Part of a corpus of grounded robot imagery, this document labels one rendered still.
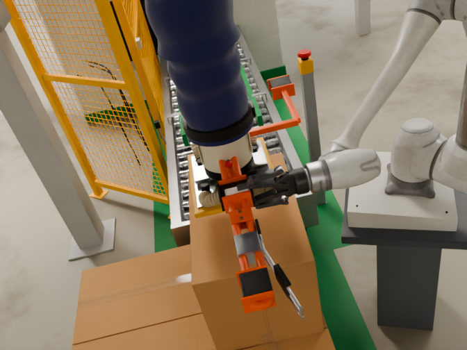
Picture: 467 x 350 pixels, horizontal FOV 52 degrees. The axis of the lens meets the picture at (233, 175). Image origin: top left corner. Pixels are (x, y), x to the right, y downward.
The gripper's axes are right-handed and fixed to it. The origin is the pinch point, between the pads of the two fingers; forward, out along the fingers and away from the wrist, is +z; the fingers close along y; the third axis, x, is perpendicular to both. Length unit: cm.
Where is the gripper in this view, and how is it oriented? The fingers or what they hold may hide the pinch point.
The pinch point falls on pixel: (238, 196)
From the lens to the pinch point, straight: 137.2
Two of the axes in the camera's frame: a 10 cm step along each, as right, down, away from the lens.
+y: 1.9, 7.7, 6.1
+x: -1.5, -5.9, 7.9
